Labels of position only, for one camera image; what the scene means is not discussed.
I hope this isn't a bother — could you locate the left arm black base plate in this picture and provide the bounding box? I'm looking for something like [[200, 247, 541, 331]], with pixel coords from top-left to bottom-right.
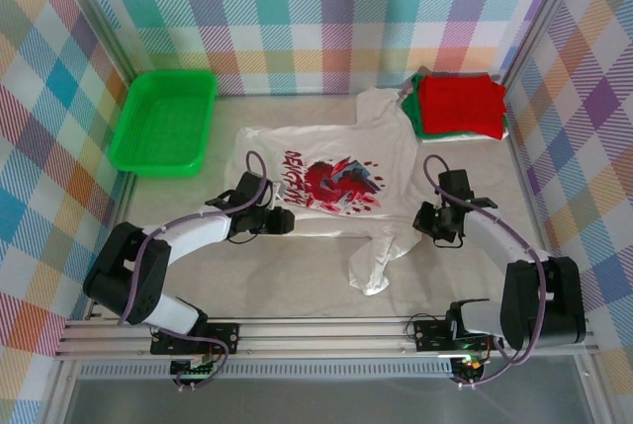
[[149, 322, 240, 356]]

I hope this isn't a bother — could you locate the green plastic basket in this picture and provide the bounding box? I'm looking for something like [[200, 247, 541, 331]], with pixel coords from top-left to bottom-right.
[[107, 70, 220, 179]]

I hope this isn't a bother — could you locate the folded red t-shirt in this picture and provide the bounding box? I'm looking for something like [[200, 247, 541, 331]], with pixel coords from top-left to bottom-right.
[[417, 74, 508, 139]]

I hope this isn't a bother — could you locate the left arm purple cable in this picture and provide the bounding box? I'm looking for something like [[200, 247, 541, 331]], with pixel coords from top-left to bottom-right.
[[117, 149, 279, 391]]

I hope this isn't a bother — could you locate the white t-shirt with red print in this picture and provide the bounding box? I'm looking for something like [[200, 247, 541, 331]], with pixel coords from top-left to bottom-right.
[[225, 87, 421, 297]]

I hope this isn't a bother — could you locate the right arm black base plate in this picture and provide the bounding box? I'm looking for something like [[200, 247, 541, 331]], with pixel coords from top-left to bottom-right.
[[412, 317, 505, 352]]

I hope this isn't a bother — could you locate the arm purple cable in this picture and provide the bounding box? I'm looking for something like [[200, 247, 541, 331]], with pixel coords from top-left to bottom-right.
[[117, 149, 279, 391], [423, 154, 553, 389]]

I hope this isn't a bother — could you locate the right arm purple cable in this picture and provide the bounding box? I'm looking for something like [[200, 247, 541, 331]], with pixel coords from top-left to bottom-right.
[[423, 154, 553, 389]]

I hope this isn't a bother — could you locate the aluminium side rail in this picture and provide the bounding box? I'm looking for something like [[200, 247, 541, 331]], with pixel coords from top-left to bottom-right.
[[501, 80, 570, 316], [86, 166, 139, 321]]

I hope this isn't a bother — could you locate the grey slotted cable duct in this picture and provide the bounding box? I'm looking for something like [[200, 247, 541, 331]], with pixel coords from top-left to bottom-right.
[[78, 362, 454, 380]]

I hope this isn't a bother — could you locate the grey metal panel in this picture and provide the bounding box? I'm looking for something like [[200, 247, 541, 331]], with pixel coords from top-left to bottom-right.
[[63, 378, 594, 424]]

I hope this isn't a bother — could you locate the aluminium mounting rail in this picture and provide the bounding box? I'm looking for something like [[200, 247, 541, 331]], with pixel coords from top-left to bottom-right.
[[52, 315, 600, 361]]

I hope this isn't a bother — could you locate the aluminium frame post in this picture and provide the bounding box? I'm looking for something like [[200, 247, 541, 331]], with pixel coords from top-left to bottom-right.
[[53, 0, 137, 82], [497, 0, 592, 87]]

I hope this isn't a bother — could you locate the folded white t-shirt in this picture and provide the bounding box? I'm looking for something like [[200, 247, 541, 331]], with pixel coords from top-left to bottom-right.
[[422, 127, 510, 145]]

